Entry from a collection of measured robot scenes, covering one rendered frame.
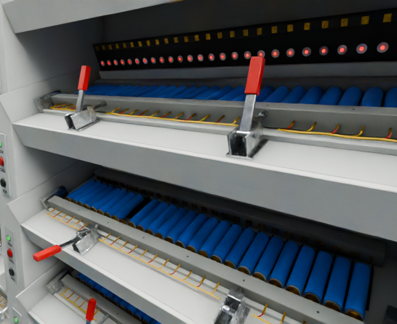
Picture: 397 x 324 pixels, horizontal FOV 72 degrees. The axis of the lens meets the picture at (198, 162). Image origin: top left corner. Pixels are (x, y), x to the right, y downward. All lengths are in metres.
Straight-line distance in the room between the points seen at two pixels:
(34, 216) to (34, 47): 0.32
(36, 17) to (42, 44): 0.11
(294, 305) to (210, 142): 0.19
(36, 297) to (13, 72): 0.46
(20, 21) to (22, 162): 0.25
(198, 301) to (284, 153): 0.21
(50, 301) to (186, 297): 0.41
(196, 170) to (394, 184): 0.17
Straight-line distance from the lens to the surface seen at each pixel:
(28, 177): 0.63
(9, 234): 0.70
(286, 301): 0.34
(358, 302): 0.36
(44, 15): 0.51
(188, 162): 0.29
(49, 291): 0.73
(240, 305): 0.34
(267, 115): 0.31
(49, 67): 0.63
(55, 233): 0.57
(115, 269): 0.45
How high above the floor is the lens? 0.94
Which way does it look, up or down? 12 degrees down
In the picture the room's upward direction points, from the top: 3 degrees clockwise
